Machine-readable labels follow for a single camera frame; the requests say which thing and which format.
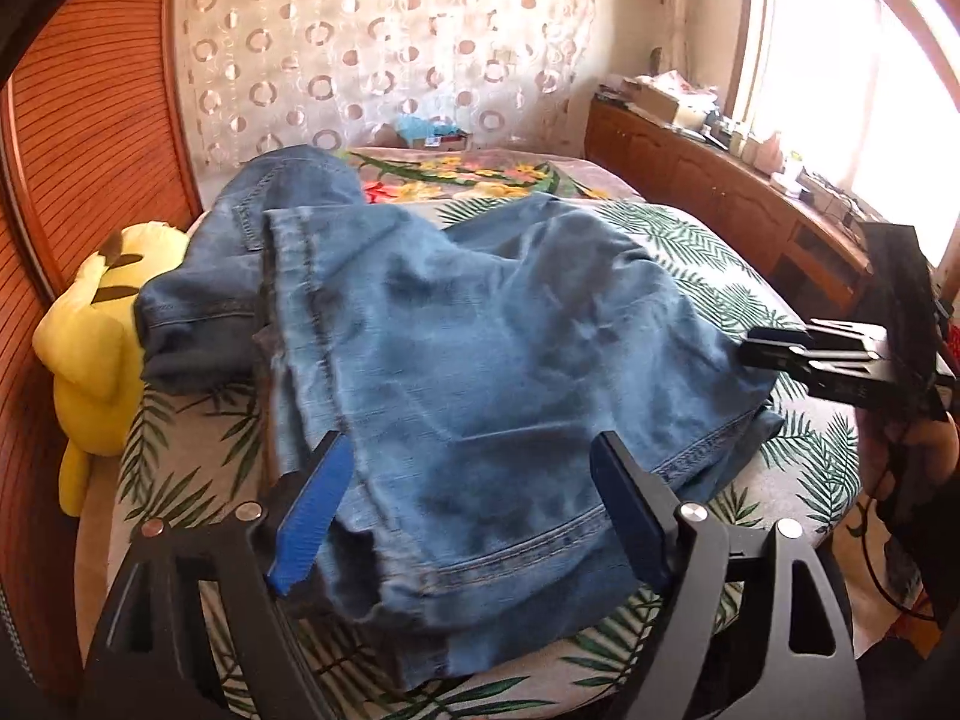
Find leaf print bed sheet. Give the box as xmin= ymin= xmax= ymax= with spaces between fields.
xmin=116 ymin=195 xmax=863 ymax=720

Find floral blanket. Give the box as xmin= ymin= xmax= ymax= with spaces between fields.
xmin=330 ymin=145 xmax=642 ymax=205

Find row of small containers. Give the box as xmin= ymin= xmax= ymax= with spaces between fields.
xmin=705 ymin=111 xmax=867 ymax=230

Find black cable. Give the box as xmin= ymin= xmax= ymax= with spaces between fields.
xmin=851 ymin=420 xmax=947 ymax=625

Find person's dark clothing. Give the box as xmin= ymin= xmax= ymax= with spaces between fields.
xmin=855 ymin=611 xmax=960 ymax=720

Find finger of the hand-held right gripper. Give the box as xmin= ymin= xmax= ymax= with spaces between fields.
xmin=739 ymin=319 xmax=880 ymax=371
xmin=784 ymin=358 xmax=884 ymax=410

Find wooden slatted wardrobe door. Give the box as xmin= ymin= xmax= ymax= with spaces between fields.
xmin=0 ymin=0 xmax=205 ymax=695

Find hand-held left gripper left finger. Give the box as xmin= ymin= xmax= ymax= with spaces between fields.
xmin=79 ymin=431 xmax=355 ymax=720

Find wooden cabinet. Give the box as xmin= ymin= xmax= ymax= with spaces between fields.
xmin=583 ymin=96 xmax=880 ymax=320

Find small cardboard box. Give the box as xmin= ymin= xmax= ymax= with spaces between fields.
xmin=395 ymin=127 xmax=475 ymax=152

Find yellow plush toy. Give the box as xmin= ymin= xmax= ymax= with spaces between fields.
xmin=33 ymin=220 xmax=193 ymax=518

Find sheer curtain with circles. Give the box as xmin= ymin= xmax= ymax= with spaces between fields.
xmin=174 ymin=0 xmax=601 ymax=170

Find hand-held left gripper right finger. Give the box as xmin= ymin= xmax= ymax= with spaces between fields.
xmin=591 ymin=431 xmax=860 ymax=720

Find light blue denim pants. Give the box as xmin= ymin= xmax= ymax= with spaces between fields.
xmin=259 ymin=193 xmax=785 ymax=687

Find window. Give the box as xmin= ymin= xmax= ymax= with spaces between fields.
xmin=731 ymin=0 xmax=960 ymax=271

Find person's right hand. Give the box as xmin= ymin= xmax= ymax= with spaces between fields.
xmin=862 ymin=412 xmax=960 ymax=533

